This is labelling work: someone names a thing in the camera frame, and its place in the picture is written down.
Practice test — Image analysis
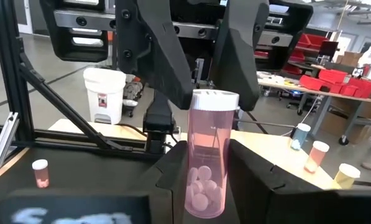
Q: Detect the orange-pink medicine bottle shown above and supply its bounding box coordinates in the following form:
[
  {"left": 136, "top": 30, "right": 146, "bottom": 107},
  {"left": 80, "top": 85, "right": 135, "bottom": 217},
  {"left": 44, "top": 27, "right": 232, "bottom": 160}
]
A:
[
  {"left": 32, "top": 159, "right": 50, "bottom": 189},
  {"left": 303, "top": 140, "right": 331, "bottom": 174}
]

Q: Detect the small cardboard box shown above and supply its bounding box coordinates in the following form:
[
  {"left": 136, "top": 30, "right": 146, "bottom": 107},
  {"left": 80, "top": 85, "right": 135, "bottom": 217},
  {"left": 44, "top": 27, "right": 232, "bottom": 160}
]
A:
[{"left": 336, "top": 51, "right": 365, "bottom": 66}]

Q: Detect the wooden shelf with black legs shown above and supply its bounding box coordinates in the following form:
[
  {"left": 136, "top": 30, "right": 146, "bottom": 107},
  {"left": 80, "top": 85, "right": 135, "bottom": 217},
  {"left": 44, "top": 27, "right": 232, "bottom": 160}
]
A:
[{"left": 230, "top": 129, "right": 343, "bottom": 191}]

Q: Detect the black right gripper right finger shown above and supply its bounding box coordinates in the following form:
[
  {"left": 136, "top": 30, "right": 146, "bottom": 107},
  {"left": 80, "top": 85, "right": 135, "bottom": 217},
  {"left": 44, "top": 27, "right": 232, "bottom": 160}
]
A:
[{"left": 227, "top": 139, "right": 285, "bottom": 224}]

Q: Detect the pink-purple medicine bottle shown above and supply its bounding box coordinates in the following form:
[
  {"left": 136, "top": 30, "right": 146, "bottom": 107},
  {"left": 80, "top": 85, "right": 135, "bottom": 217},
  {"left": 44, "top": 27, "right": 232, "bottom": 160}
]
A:
[{"left": 184, "top": 89, "right": 240, "bottom": 219}]

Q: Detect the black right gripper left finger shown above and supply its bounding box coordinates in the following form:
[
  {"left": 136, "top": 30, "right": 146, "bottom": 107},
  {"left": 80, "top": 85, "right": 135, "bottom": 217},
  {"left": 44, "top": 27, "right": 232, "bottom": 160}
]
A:
[{"left": 156, "top": 140, "right": 189, "bottom": 224}]

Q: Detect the silver metal bracket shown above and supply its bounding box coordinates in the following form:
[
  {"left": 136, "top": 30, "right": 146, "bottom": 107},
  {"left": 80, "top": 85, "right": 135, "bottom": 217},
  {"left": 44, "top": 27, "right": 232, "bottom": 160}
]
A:
[{"left": 0, "top": 111, "right": 20, "bottom": 175}]

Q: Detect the yellow medicine bottle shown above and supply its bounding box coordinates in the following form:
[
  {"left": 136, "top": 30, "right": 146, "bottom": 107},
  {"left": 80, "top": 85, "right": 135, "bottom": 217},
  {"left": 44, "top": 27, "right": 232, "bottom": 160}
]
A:
[{"left": 332, "top": 162, "right": 362, "bottom": 190}]

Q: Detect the black aluminium table frame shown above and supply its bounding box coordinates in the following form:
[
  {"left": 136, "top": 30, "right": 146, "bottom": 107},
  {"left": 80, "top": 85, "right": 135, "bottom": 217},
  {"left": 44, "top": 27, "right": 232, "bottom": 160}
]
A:
[{"left": 0, "top": 0, "right": 180, "bottom": 162}]

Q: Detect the blue medicine bottle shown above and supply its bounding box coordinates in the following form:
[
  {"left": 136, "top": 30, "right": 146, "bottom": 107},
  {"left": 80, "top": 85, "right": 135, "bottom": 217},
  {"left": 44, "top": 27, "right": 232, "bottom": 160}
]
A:
[{"left": 290, "top": 123, "right": 312, "bottom": 152}]

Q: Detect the wooden workbench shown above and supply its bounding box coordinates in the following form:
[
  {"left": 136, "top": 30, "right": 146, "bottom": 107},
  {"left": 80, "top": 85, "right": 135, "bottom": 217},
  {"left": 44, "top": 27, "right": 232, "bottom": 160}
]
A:
[{"left": 256, "top": 73, "right": 371, "bottom": 147}]

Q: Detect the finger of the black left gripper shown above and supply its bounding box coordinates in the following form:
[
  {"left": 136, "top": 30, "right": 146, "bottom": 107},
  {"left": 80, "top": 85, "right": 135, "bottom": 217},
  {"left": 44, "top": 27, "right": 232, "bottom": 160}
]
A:
[
  {"left": 209, "top": 0, "right": 270, "bottom": 112},
  {"left": 115, "top": 0, "right": 195, "bottom": 110}
]

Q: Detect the white trash bin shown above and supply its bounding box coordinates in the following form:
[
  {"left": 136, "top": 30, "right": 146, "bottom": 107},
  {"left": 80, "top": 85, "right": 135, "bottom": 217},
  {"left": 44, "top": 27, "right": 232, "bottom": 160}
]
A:
[{"left": 83, "top": 67, "right": 127, "bottom": 125}]

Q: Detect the large cardboard box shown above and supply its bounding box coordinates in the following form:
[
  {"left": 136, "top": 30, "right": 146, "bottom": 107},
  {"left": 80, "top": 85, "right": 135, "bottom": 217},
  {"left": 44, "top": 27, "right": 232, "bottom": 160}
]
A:
[{"left": 320, "top": 99, "right": 371, "bottom": 138}]

